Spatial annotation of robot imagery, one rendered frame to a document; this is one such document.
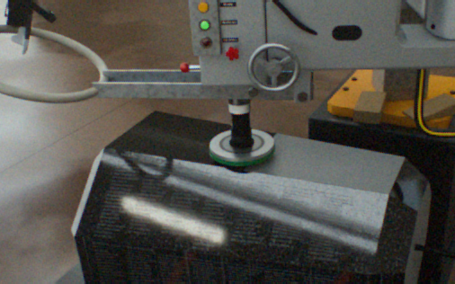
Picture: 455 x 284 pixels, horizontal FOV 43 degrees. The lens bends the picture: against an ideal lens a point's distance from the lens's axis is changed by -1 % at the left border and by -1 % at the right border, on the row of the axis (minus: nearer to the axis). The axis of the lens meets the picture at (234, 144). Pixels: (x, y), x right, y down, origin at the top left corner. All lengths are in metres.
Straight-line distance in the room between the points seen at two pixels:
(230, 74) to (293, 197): 0.43
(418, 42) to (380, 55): 0.11
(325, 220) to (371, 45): 0.53
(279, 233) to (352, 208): 0.23
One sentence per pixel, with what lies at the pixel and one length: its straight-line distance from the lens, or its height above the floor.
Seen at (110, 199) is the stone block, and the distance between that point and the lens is 2.06.
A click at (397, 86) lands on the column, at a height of 0.84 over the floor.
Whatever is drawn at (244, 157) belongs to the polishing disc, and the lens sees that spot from 1.84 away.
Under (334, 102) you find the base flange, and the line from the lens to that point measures 2.45.
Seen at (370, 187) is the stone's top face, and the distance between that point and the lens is 1.80.
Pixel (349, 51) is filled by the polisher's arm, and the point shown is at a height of 1.22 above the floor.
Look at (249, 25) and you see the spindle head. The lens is 1.66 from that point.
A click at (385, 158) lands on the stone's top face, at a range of 1.96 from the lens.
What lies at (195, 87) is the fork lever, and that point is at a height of 1.10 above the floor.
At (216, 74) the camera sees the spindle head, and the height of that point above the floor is 1.16.
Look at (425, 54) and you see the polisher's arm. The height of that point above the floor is 1.21.
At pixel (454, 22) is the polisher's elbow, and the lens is 1.74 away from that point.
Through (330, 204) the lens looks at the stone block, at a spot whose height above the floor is 0.78.
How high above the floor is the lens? 1.77
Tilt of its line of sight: 28 degrees down
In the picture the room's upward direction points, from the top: 4 degrees counter-clockwise
